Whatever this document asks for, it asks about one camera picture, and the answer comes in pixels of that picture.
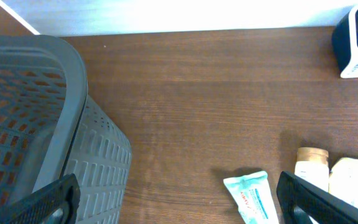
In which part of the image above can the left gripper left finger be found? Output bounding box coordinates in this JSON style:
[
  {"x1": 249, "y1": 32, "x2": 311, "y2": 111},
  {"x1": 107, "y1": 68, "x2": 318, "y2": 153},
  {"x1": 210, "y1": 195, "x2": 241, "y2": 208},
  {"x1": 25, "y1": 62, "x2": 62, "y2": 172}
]
[{"x1": 0, "y1": 174, "x2": 81, "y2": 224}]

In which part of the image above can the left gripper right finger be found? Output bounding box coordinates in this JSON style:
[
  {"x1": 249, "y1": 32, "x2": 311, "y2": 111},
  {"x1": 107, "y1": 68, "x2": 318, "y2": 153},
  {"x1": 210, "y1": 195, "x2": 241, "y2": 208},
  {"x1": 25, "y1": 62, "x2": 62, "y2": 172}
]
[{"x1": 276, "y1": 171, "x2": 358, "y2": 224}]

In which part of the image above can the cream tube brown cap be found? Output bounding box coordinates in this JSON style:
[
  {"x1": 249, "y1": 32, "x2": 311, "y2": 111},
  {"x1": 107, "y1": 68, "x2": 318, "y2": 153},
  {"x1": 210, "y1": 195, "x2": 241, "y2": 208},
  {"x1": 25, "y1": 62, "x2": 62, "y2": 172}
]
[{"x1": 295, "y1": 147, "x2": 329, "y2": 192}]

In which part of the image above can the yellow snack bag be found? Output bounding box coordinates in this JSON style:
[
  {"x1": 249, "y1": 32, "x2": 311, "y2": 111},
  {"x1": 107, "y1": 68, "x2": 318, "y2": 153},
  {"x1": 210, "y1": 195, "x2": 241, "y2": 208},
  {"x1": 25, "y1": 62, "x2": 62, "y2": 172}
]
[{"x1": 329, "y1": 157, "x2": 358, "y2": 208}]

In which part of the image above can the white barcode scanner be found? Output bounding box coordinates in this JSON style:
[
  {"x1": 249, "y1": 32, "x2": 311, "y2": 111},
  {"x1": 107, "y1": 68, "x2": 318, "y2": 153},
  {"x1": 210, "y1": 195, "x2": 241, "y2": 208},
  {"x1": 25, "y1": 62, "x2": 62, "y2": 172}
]
[{"x1": 331, "y1": 5, "x2": 358, "y2": 78}]

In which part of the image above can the grey plastic basket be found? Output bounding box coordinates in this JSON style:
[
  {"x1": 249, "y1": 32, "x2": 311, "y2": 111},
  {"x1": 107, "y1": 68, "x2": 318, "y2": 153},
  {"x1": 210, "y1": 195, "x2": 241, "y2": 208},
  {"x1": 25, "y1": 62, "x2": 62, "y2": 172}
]
[{"x1": 0, "y1": 35, "x2": 132, "y2": 223}]

